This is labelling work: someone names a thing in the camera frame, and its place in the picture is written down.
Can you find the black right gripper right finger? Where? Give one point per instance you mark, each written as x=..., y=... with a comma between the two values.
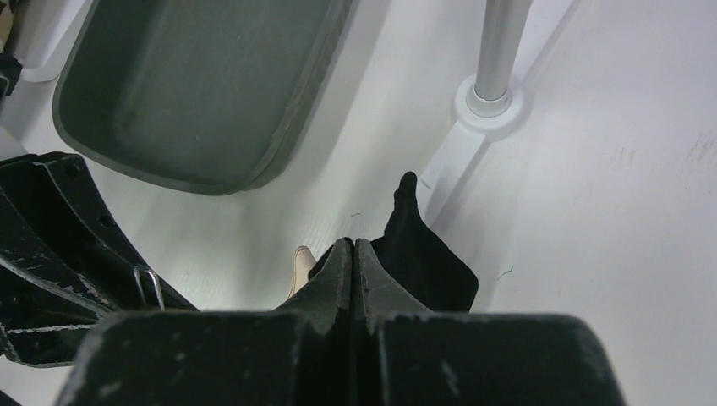
x=409, y=355

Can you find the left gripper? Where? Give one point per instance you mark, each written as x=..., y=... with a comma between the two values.
x=65, y=263

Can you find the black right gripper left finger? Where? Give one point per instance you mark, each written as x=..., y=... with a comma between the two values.
x=296, y=354

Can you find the black underwear white waistband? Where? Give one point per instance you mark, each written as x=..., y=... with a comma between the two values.
x=418, y=261

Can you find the grey plastic basin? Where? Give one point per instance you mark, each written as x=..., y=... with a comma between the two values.
x=206, y=97

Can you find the white left pole base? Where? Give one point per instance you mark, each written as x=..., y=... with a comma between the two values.
x=47, y=31

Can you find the white pole base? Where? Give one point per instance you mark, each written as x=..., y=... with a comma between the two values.
x=468, y=135
x=47, y=31

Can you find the white right pole base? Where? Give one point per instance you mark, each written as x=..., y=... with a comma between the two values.
x=468, y=135

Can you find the right metal rack pole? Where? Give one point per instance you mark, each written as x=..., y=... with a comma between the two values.
x=504, y=22

